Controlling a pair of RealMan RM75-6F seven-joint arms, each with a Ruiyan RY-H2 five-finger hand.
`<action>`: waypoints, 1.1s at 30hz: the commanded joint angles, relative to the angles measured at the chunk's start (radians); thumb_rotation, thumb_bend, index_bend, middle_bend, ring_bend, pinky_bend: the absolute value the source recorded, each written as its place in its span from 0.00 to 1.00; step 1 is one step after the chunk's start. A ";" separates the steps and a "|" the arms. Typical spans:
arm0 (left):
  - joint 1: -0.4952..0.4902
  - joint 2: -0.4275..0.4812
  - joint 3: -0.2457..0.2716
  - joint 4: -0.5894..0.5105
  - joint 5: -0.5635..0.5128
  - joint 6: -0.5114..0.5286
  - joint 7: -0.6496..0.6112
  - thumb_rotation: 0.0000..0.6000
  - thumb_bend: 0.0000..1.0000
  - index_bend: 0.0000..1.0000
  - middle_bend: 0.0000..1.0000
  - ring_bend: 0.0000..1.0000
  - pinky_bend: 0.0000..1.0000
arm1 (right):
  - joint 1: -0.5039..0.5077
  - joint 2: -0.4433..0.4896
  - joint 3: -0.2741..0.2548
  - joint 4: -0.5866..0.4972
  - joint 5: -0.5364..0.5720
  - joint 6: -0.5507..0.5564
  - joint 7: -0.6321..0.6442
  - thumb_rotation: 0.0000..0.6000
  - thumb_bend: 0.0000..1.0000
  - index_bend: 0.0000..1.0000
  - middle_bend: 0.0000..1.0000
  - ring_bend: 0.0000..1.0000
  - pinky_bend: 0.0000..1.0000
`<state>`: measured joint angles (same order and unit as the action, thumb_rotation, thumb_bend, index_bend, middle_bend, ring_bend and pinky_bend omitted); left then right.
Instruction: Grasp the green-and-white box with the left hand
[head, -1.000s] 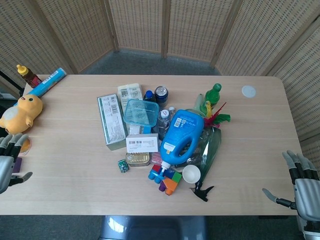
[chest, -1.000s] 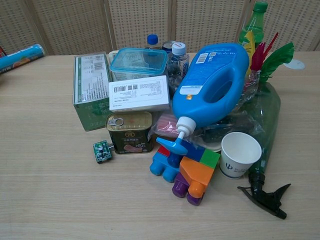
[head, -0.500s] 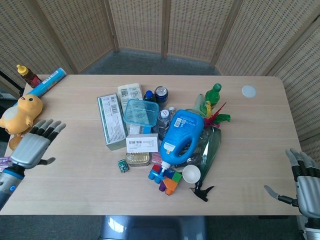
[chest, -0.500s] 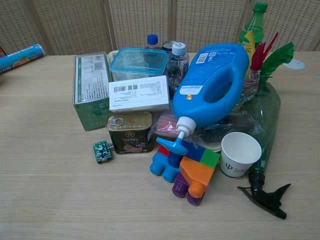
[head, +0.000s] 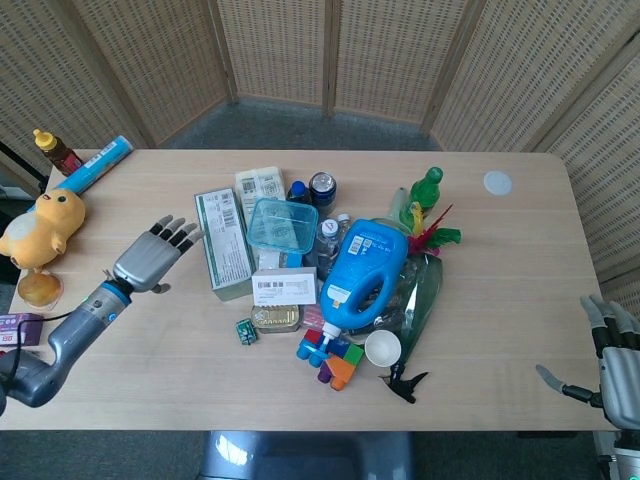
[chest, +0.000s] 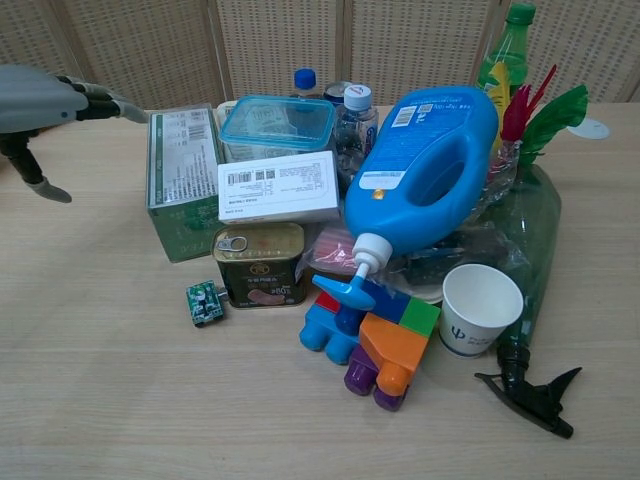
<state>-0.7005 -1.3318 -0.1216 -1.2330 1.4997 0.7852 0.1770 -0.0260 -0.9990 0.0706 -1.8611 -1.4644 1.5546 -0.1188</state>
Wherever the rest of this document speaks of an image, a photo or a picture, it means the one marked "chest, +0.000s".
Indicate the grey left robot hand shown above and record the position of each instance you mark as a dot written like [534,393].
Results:
[35,97]

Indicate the green cardboard box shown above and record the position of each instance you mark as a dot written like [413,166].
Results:
[180,165]

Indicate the white cardboard box with barcodes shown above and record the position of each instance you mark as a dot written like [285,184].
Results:
[280,187]

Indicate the wooden lattice folding screen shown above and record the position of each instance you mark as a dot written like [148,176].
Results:
[150,50]

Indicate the white plastic tub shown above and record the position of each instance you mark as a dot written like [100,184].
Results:
[225,112]

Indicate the clear container with blue lid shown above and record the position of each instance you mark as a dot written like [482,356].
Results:
[275,120]

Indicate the small green circuit board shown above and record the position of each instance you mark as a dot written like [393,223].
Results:
[205,302]

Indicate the clear bottle with blue cap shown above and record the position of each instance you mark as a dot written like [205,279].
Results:
[305,82]

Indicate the luncheon meat tin can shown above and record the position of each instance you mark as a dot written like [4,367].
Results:
[260,270]

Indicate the blue and red drink can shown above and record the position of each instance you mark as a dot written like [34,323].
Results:
[336,92]

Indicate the clear water bottle white cap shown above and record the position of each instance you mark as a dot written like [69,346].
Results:
[356,125]

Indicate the pink striped plastic packet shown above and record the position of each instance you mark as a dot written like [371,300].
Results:
[330,247]

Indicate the red toy block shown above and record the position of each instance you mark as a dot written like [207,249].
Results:
[326,301]

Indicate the blue detergent pump bottle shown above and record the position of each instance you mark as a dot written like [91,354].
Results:
[390,200]

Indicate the light blue toy block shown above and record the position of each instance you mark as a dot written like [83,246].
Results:
[325,335]

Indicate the dark blue toy block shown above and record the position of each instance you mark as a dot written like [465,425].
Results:
[392,300]

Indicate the purple toy block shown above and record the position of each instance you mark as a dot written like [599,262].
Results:
[357,377]

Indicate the clear plastic bag dark contents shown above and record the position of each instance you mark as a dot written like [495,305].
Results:
[440,255]

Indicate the orange toy block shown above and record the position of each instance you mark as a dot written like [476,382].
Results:
[395,347]

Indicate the green toy block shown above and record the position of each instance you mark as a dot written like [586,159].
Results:
[421,317]

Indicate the crinkled clear plastic wrap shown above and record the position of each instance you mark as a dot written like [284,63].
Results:
[502,175]

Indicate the green soda bottle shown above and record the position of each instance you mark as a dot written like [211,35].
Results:
[510,55]

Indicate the white paper cup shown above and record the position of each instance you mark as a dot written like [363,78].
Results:
[475,310]

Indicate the red and green feathers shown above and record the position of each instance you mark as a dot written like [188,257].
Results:
[555,115]

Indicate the green spray bottle black trigger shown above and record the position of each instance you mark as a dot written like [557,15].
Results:
[540,225]

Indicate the white round disc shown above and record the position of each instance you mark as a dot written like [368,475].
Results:
[592,131]

